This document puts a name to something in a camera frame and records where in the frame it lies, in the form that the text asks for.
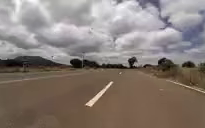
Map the brown-grey asphalt road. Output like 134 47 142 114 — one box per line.
0 68 205 128

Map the dark hill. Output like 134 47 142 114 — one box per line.
0 55 63 67

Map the tree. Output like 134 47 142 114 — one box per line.
127 56 139 69

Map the row of trees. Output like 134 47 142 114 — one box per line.
69 58 128 70

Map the dry grass verge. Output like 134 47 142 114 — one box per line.
138 67 205 93
0 64 78 75

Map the pole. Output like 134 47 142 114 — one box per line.
81 53 85 69

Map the white edge line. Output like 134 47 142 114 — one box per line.
0 71 88 86
165 79 205 98

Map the row of bushes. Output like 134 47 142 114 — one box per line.
142 57 205 75

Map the white dashed centre line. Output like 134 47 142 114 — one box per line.
84 70 123 108

